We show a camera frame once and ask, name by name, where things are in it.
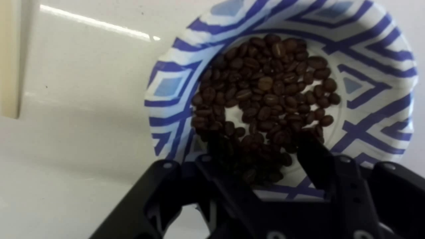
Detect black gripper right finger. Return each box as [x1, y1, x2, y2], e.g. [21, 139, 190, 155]
[296, 130, 425, 239]

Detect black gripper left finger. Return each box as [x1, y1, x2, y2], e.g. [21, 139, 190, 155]
[90, 131, 276, 239]

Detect blue white patterned paper bowl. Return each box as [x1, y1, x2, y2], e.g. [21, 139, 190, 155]
[143, 0, 418, 203]

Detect large coffee bean pile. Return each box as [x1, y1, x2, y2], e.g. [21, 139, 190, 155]
[190, 33, 343, 186]

